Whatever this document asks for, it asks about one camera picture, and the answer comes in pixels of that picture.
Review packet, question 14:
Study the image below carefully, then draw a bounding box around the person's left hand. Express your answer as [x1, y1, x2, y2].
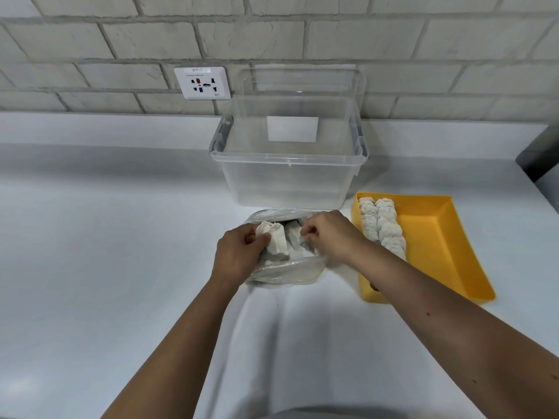
[211, 223, 273, 287]

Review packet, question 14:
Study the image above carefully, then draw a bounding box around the person's right hand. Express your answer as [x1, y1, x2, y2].
[299, 209, 370, 266]

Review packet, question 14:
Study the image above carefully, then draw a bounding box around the white cloth pouch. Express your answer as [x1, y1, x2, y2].
[255, 220, 289, 261]
[286, 222, 316, 259]

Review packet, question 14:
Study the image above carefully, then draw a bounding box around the person's left forearm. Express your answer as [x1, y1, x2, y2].
[102, 275, 240, 419]

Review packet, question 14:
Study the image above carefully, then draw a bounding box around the person's right forearm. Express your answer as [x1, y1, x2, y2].
[342, 245, 559, 419]

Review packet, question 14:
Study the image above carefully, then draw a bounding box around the clear plastic bag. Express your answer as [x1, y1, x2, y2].
[244, 208, 327, 289]

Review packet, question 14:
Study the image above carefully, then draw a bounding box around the clear plastic storage box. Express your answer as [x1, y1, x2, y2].
[208, 67, 370, 210]

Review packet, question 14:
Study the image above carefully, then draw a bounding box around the row of white cloth pouches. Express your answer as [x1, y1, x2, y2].
[358, 197, 408, 262]

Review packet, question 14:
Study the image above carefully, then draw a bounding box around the white paper label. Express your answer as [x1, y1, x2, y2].
[267, 116, 319, 143]

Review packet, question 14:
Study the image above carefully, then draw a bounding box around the yellow plastic tray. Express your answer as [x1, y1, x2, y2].
[351, 191, 497, 305]

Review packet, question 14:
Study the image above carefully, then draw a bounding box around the white wall socket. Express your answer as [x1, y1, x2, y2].
[174, 66, 231, 101]

